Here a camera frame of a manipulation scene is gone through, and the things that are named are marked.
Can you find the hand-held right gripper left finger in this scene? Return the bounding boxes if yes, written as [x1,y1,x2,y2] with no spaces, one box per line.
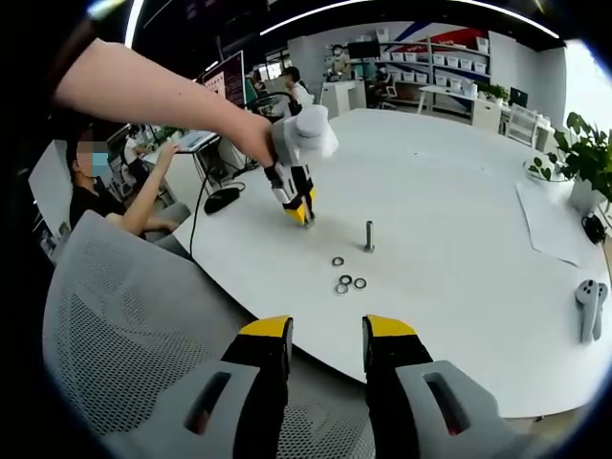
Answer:
[104,314,294,459]

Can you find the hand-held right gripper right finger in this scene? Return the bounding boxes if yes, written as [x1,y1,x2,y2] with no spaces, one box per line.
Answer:
[361,314,546,459]

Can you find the black computer mouse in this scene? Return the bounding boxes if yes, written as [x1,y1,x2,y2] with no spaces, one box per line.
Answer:
[204,186,241,215]

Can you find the grey mesh office chair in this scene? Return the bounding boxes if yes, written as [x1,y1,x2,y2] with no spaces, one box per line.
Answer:
[42,209,377,459]

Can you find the ceiling light strip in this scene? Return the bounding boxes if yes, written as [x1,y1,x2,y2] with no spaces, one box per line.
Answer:
[122,0,145,48]
[259,8,561,40]

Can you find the shelf with white bins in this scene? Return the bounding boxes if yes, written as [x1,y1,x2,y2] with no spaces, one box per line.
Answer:
[376,29,492,112]

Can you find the white cabinet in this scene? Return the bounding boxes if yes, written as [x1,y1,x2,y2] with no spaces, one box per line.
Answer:
[470,97,504,131]

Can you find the small green plant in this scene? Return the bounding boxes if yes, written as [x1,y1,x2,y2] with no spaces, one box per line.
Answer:
[477,81,511,104]

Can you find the grey handheld controller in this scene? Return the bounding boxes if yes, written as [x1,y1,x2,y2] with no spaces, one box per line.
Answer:
[575,279,600,343]

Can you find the white paper sheet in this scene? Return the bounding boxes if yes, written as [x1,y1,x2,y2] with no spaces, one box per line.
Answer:
[514,181,595,268]

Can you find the white slatted chair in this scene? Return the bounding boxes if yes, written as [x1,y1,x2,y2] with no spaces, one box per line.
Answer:
[505,104,540,145]

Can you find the plant in glass bowl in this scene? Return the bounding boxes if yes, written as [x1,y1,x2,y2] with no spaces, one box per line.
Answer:
[521,156,559,185]

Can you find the small black object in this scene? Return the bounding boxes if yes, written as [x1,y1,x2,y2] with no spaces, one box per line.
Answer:
[579,212,608,246]

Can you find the green potted plant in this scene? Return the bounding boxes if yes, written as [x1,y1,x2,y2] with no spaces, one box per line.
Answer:
[547,111,612,215]

